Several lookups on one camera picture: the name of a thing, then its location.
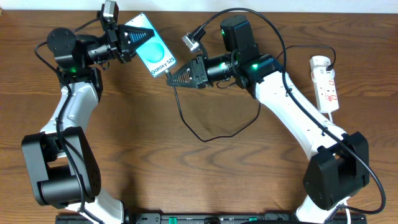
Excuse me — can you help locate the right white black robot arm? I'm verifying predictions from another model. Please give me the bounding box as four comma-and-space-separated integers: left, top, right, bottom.
167, 15, 371, 223

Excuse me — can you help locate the black USB charging cable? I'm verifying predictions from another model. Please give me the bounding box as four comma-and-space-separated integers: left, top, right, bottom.
164, 45, 337, 143

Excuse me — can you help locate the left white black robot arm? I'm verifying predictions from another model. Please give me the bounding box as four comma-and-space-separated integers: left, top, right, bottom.
21, 12, 155, 223

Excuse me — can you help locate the blue screen Galaxy smartphone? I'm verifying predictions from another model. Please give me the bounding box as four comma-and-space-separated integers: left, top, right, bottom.
126, 12, 177, 77

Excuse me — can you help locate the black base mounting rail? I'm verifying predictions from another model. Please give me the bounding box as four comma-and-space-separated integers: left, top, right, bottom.
55, 213, 368, 224

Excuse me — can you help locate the white power strip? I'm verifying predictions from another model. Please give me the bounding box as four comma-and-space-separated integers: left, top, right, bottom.
309, 55, 340, 114

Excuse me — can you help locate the white USB charger plug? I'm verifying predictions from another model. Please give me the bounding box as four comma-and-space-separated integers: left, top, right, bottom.
310, 55, 335, 83

